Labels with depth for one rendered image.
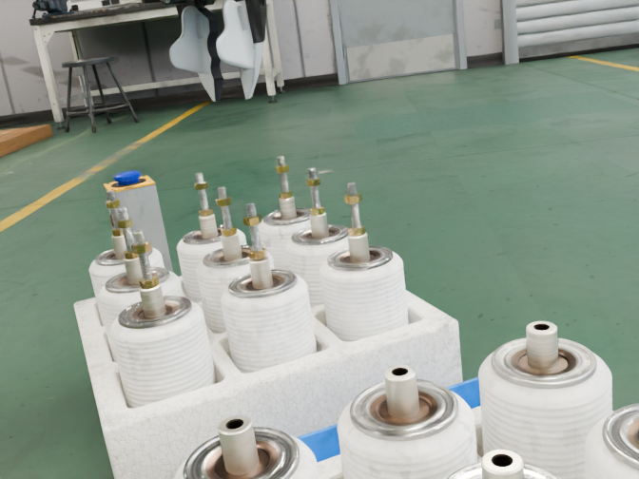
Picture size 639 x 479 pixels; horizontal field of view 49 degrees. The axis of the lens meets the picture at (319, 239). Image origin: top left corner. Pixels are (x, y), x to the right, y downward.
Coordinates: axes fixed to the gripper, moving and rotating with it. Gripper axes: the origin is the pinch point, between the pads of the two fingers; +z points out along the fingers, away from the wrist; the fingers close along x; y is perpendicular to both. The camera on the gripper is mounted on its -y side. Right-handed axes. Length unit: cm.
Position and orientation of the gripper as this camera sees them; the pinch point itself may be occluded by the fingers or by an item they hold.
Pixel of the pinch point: (234, 86)
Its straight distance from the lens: 73.3
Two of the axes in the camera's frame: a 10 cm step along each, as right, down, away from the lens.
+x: 8.6, 0.4, -5.1
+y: -4.9, 3.2, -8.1
